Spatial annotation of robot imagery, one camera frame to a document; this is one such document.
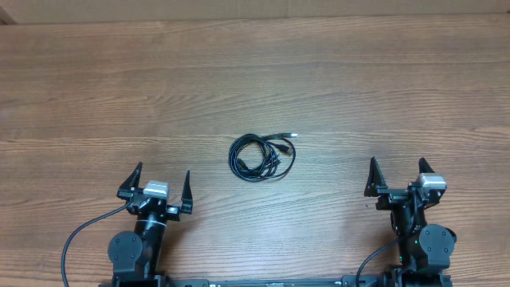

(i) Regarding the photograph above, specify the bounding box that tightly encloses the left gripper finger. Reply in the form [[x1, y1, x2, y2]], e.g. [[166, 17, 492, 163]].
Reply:
[[119, 162, 143, 191], [180, 170, 193, 214]]

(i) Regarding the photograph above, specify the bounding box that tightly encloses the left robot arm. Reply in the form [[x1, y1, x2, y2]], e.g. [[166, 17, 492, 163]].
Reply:
[[108, 163, 193, 287]]

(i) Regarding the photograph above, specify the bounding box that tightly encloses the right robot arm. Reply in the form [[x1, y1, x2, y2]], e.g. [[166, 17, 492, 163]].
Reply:
[[355, 157, 457, 286]]

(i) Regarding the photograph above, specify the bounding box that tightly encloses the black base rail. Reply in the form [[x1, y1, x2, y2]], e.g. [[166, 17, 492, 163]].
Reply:
[[165, 275, 385, 287]]

